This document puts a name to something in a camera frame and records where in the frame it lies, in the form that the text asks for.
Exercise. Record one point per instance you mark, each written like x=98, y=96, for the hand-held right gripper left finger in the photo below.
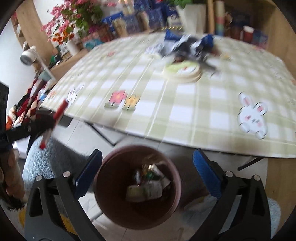
x=89, y=171

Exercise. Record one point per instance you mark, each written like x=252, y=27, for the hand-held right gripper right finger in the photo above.
x=205, y=171

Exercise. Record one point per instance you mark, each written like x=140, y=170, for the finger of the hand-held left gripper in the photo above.
x=27, y=128

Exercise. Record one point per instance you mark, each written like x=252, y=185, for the red pen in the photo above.
x=60, y=110

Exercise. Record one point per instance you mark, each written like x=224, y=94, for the pink brown bin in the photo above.
x=108, y=208

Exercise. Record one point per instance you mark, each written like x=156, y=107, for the white green wrapper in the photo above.
x=143, y=192

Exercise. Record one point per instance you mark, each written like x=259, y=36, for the cream tape roll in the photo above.
x=182, y=80

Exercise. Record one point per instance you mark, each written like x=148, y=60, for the printed paper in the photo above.
x=187, y=49

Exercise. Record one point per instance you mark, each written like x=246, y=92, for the blue foil packet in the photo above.
x=172, y=34

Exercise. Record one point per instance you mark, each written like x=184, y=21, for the person's left hand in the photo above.
x=13, y=176

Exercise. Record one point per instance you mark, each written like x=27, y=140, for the red plaid blanket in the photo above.
x=20, y=111

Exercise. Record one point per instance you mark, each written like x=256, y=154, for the grey fluffy garment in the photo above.
x=57, y=162

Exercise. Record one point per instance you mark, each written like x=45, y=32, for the light blue fluffy garment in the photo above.
x=201, y=206

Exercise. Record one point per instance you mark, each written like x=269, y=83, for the black box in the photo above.
x=66, y=121

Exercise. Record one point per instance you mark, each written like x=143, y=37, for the black folding table leg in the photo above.
x=101, y=133
x=251, y=163

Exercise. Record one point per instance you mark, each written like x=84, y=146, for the pale green cup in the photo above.
x=45, y=75

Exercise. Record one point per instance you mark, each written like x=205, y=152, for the white fan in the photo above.
x=25, y=58

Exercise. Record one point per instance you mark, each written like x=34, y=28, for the green checkered bunny tablecloth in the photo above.
x=185, y=109

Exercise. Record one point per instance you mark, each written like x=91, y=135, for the wooden sideboard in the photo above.
x=69, y=62

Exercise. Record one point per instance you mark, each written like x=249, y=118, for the orange flowers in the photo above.
x=62, y=37

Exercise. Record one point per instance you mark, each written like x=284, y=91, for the white vase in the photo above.
x=73, y=46

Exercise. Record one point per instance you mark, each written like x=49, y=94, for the pink blossom plant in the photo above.
x=67, y=18

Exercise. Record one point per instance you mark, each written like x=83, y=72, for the dark red patterned box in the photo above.
x=101, y=34

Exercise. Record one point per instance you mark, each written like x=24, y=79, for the dark brown glass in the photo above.
x=235, y=32

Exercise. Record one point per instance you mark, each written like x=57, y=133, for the red paper cup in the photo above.
x=248, y=34

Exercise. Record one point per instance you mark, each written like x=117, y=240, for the purple box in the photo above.
x=260, y=38

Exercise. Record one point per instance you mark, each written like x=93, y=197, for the group of blue gold boxes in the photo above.
x=131, y=23

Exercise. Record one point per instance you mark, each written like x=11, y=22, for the stack of pastel cups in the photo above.
x=219, y=20

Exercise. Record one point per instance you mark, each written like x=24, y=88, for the white blue carton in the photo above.
x=174, y=19

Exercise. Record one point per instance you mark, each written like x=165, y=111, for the wooden shelf unit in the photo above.
x=210, y=16

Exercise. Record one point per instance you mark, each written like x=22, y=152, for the white flower pot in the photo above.
x=192, y=16

